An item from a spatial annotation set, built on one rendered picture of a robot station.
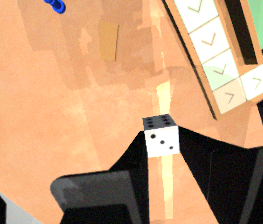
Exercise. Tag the white square board border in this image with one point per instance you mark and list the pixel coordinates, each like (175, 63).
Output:
(177, 22)

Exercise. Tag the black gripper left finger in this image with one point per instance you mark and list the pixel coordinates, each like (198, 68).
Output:
(125, 182)

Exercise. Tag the blue game pawn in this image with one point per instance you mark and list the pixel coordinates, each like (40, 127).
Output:
(57, 5)

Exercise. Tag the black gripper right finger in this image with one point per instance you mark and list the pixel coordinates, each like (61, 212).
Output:
(228, 175)

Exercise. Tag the white die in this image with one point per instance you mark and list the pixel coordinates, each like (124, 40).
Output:
(161, 133)

